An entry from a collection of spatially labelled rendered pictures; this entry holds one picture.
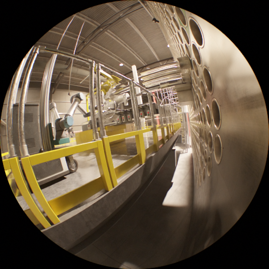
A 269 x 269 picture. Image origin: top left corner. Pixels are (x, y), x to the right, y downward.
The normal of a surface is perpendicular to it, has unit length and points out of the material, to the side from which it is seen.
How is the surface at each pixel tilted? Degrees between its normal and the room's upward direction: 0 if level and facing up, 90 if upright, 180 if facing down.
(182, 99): 90
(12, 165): 90
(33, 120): 90
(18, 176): 90
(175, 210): 0
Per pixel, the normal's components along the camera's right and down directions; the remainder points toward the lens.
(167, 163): -0.51, 0.13
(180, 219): -0.14, -0.99
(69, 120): 0.97, -0.01
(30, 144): 0.91, -0.10
